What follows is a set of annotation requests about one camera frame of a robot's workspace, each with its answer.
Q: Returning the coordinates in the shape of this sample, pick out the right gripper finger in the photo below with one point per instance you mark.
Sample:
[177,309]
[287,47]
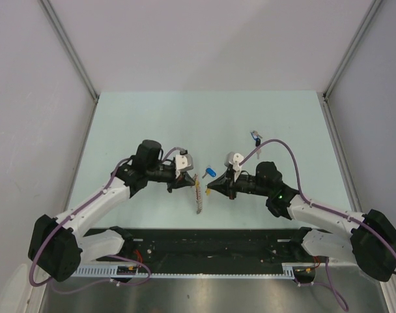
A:
[224,191]
[221,182]

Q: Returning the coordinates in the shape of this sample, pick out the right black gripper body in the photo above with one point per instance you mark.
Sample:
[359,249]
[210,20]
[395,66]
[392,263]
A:
[245,184]

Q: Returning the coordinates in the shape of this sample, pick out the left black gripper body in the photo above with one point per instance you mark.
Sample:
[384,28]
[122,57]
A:
[163,174]

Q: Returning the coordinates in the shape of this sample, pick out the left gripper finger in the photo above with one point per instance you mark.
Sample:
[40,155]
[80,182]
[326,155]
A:
[189,180]
[172,187]

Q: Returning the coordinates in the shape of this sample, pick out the red tag key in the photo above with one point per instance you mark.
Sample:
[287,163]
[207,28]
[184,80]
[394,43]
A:
[198,195]

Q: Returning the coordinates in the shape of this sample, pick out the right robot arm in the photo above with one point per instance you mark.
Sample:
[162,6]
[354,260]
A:
[367,240]

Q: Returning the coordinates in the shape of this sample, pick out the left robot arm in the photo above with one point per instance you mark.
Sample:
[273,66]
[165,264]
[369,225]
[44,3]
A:
[60,244]

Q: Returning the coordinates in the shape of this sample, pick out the dark blue tag key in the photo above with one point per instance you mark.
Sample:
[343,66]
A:
[257,137]

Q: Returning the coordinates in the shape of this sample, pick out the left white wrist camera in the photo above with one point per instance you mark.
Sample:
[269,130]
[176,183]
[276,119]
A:
[183,162]

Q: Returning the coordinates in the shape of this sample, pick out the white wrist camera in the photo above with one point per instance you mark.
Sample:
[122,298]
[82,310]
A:
[183,162]
[234,159]

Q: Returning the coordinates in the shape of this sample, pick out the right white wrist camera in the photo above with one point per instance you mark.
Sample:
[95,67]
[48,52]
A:
[234,159]

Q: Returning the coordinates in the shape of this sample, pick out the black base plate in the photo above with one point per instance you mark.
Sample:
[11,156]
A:
[217,253]

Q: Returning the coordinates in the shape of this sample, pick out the right side aluminium rail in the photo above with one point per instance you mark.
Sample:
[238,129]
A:
[340,154]

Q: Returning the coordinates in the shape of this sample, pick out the white cable duct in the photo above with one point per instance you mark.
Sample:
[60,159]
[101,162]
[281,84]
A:
[127,271]

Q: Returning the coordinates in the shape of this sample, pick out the left aluminium corner post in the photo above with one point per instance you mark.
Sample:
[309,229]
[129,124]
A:
[62,35]

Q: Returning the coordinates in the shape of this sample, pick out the aluminium corner post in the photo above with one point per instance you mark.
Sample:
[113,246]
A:
[62,35]
[359,35]

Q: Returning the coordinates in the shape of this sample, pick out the right aluminium corner post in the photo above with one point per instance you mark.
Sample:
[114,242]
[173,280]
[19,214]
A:
[359,35]

